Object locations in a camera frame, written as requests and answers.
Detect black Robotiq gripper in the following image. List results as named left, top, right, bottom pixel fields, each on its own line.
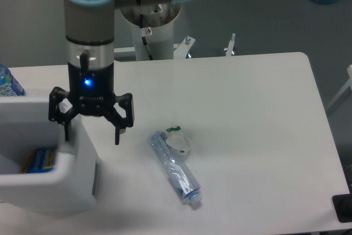
left=48, top=63, right=135, bottom=145

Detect white push-lid trash can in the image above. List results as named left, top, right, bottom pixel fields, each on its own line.
left=1, top=96, right=101, bottom=211

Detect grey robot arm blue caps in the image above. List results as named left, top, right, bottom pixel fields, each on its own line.
left=48, top=0, right=190, bottom=139

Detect blue packet inside trash can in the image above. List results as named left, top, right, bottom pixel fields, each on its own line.
left=22, top=147, right=58, bottom=174

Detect blue-label water bottle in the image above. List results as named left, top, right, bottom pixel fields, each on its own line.
left=1, top=64, right=26, bottom=97

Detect crumpled white paper wrapper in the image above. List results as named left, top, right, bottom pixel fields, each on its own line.
left=164, top=122, right=191, bottom=156

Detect crushed clear plastic bottle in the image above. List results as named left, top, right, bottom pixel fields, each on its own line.
left=147, top=131, right=202, bottom=209

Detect metal clamp bolt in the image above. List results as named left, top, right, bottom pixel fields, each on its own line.
left=223, top=32, right=237, bottom=57

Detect white furniture leg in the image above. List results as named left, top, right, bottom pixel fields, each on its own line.
left=326, top=65, right=351, bottom=116

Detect black device at table edge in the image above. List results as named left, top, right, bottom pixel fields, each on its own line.
left=332, top=194, right=351, bottom=223

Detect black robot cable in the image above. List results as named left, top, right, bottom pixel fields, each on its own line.
left=139, top=13, right=154, bottom=61

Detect white mounting frame with bolts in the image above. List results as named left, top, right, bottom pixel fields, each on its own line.
left=114, top=36, right=196, bottom=61

